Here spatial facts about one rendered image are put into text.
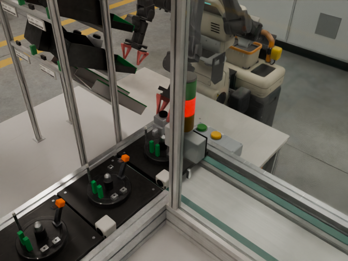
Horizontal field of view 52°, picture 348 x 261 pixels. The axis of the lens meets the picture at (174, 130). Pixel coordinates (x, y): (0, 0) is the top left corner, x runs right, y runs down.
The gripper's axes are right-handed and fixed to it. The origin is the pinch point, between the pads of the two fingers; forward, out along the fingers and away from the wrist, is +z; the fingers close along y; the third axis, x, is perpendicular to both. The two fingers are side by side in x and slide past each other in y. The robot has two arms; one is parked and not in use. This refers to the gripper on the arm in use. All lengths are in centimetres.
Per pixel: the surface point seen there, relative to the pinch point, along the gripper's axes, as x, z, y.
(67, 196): -18.4, 35.2, -8.2
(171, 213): -1.0, 25.8, 19.2
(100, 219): -19.3, 33.4, 8.1
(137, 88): 43, -3, -50
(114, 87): -7.9, -1.6, -18.5
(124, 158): -11.5, 16.4, 0.6
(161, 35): 249, -64, -214
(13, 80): 114, 49, -252
